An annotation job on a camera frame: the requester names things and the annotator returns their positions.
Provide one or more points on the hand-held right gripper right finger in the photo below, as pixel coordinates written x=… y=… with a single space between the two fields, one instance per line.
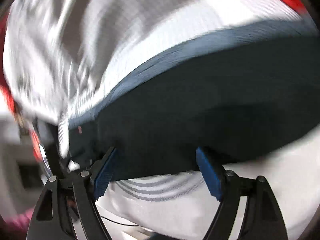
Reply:
x=208 y=172

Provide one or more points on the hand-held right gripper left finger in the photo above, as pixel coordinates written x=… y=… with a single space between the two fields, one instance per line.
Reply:
x=105 y=172

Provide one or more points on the black pants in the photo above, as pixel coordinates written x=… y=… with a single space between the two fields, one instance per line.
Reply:
x=200 y=100

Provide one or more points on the white grey-striped bed sheet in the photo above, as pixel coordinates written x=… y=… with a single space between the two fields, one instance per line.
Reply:
x=162 y=212

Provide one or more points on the grey striped duvet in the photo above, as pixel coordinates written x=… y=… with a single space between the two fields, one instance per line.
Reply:
x=50 y=42

